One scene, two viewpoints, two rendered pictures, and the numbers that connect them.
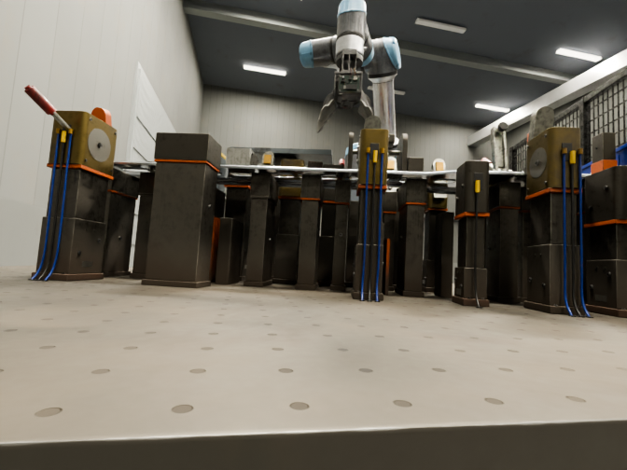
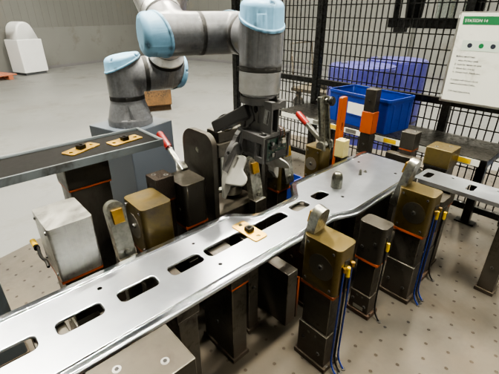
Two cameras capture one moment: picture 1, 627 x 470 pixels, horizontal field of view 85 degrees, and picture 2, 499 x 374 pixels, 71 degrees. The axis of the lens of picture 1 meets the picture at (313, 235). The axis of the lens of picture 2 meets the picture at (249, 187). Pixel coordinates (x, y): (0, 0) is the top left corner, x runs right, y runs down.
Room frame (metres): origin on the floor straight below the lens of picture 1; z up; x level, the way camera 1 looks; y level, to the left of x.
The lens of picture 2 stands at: (0.44, 0.42, 1.45)
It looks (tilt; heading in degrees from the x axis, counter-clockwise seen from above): 26 degrees down; 313
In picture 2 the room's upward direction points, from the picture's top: straight up
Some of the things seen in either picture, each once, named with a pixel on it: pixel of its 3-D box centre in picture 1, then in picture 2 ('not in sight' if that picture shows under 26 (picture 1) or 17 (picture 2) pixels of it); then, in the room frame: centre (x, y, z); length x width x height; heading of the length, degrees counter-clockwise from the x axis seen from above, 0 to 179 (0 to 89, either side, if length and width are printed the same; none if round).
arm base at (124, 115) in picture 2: not in sight; (128, 108); (1.57, -0.19, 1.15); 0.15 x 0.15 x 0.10
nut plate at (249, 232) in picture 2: not in sight; (249, 228); (0.90, -0.07, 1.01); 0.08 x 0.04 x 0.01; 176
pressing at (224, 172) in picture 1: (336, 177); (244, 237); (0.89, -0.05, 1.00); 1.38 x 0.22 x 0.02; 85
